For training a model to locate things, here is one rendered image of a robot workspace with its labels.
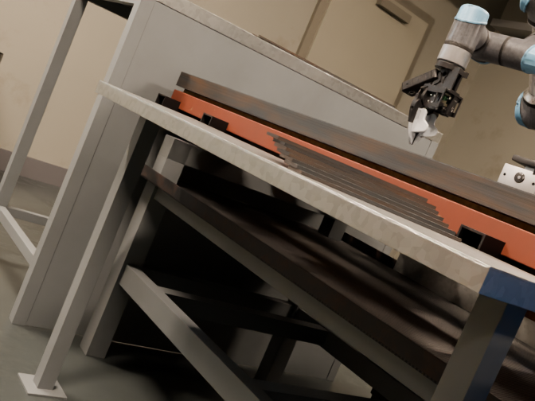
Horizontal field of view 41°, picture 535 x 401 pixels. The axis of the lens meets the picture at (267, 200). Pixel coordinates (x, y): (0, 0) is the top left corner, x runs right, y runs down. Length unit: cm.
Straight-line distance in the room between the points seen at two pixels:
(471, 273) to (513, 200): 41
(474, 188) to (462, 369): 40
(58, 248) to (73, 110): 243
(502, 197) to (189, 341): 87
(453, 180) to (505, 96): 520
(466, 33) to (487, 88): 471
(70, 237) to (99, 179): 19
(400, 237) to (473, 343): 15
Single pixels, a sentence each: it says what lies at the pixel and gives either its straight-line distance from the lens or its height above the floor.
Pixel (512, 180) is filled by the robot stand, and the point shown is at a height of 95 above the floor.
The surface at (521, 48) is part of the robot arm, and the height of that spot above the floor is 122.
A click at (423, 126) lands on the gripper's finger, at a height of 95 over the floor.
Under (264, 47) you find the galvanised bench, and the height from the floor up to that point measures 103.
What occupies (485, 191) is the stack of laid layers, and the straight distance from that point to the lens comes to 120.
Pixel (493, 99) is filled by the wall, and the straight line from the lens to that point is 648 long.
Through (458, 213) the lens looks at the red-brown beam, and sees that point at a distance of 121.
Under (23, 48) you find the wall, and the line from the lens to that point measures 438.
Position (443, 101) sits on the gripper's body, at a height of 103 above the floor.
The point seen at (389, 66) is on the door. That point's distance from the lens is 583.
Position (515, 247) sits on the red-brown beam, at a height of 77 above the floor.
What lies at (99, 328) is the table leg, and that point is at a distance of 217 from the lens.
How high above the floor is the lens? 78
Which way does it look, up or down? 5 degrees down
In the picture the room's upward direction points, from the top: 23 degrees clockwise
